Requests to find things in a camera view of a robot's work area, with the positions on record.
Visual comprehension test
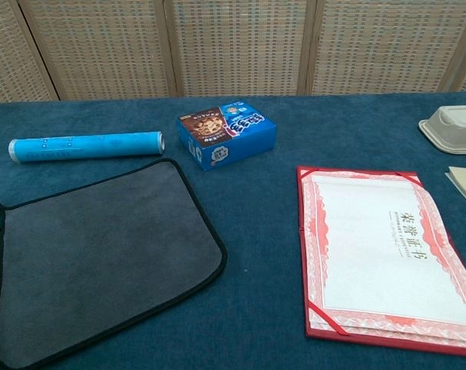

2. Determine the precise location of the blue cookie box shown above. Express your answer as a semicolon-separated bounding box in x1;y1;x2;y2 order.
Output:
176;100;278;173

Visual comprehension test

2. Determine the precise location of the wooden rattan folding screen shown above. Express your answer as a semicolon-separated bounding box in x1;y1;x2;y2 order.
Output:
0;0;466;104

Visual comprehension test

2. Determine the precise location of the dark blue tablecloth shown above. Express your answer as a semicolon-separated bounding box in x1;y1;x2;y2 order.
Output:
0;91;466;370

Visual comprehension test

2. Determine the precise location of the white certificate red border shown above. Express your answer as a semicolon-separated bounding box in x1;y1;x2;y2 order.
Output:
301;171;466;350

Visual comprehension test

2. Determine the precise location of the red certificate folder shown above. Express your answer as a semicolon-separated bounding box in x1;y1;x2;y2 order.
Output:
296;165;466;358

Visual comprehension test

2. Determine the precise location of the blue cling film roll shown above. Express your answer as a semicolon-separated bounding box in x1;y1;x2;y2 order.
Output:
8;130;166;164

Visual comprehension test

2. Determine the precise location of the beige lidded food container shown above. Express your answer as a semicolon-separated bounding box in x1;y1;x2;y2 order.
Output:
417;104;466;156

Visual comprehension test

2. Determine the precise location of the grey and green cloth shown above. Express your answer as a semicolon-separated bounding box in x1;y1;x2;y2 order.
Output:
0;156;228;370

